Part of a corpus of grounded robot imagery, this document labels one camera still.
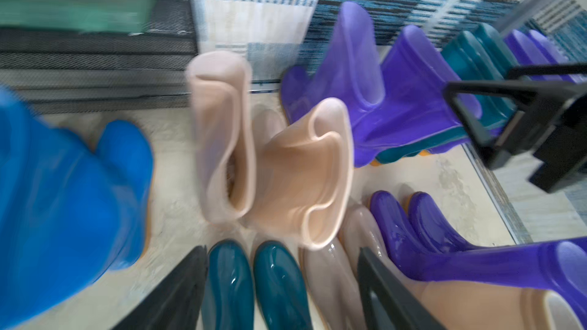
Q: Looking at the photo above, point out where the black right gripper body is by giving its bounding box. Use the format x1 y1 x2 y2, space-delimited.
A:
528 82 586 193

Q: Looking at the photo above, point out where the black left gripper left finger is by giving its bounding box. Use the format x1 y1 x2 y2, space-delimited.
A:
114 246 208 329

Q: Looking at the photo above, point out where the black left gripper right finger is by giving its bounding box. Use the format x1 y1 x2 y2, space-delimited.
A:
358 247 444 329

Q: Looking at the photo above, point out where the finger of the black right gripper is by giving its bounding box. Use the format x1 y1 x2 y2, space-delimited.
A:
505 63 587 80
443 80 547 170

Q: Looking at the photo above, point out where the tall purple boot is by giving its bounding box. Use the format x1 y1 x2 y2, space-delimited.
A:
527 30 569 64
504 30 551 66

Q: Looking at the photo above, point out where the short beige boot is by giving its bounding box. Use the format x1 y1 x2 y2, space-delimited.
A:
299 238 367 329

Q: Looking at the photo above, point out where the short purple boot front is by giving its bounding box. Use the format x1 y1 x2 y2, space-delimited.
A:
353 25 463 167

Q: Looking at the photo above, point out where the teal boot front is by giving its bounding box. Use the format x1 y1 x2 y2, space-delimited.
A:
253 241 313 329

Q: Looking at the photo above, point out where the beige boot front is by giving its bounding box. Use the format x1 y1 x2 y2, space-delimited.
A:
185 49 287 226

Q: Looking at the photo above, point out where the green tray on shelf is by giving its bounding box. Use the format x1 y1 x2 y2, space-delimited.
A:
1 0 155 33

